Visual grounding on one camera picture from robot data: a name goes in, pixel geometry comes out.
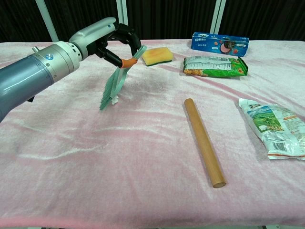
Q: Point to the blue Oreo cookie box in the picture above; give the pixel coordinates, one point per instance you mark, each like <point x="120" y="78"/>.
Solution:
<point x="214" y="44"/>

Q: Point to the pink velvet tablecloth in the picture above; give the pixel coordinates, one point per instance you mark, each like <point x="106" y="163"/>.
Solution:
<point x="143" y="167"/>

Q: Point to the small teal broom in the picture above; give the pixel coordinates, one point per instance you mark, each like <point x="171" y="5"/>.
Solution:
<point x="116" y="81"/>

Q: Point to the white metal frame post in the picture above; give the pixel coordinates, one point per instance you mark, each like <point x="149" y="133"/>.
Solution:
<point x="122" y="9"/>
<point x="217" y="19"/>
<point x="46" y="21"/>

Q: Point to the white green snack bag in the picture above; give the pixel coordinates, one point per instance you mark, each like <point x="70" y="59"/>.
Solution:
<point x="269" y="124"/>

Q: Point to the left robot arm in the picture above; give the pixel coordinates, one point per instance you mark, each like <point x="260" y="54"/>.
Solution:
<point x="31" y="74"/>

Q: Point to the yellow green sponge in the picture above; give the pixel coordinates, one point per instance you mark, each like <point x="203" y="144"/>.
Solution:
<point x="156" y="55"/>

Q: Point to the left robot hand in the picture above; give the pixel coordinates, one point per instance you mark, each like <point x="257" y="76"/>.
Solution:
<point x="93" y="33"/>

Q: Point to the black curtain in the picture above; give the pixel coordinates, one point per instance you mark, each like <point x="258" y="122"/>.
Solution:
<point x="166" y="16"/>

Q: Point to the wooden rolling pin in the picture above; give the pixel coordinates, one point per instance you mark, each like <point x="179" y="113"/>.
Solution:
<point x="202" y="140"/>

